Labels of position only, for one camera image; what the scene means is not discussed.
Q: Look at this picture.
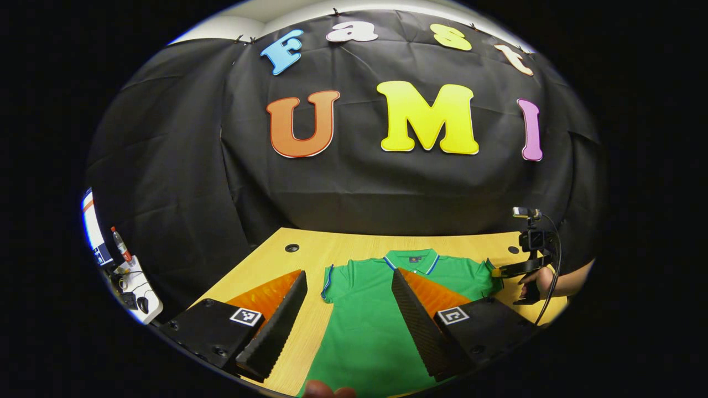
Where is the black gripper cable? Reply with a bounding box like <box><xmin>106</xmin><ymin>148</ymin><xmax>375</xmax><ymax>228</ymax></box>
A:
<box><xmin>534</xmin><ymin>213</ymin><xmax>563</xmax><ymax>327</ymax></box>

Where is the black backdrop cloth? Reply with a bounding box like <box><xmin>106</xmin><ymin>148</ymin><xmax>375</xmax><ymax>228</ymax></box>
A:
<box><xmin>86</xmin><ymin>8</ymin><xmax>606</xmax><ymax>327</ymax></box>

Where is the white side table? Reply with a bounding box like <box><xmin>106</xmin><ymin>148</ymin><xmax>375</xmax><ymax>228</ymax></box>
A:
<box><xmin>111</xmin><ymin>257</ymin><xmax>164</xmax><ymax>325</ymax></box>

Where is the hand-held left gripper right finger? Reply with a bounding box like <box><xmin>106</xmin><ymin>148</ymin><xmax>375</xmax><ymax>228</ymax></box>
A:
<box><xmin>391</xmin><ymin>268</ymin><xmax>542</xmax><ymax>383</ymax></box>

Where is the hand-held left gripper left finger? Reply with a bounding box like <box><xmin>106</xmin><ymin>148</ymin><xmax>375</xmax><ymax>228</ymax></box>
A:
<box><xmin>159</xmin><ymin>269</ymin><xmax>309</xmax><ymax>382</ymax></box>

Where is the white and blue panel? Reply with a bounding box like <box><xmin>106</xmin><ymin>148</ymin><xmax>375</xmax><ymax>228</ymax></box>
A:
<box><xmin>82</xmin><ymin>188</ymin><xmax>114</xmax><ymax>267</ymax></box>

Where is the green T-shirt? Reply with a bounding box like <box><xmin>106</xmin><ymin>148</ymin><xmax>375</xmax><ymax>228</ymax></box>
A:
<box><xmin>299</xmin><ymin>249</ymin><xmax>504</xmax><ymax>398</ymax></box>

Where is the clear bottle with red cap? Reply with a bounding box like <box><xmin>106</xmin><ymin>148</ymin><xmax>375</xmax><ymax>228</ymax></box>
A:
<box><xmin>110</xmin><ymin>226</ymin><xmax>133</xmax><ymax>264</ymax></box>

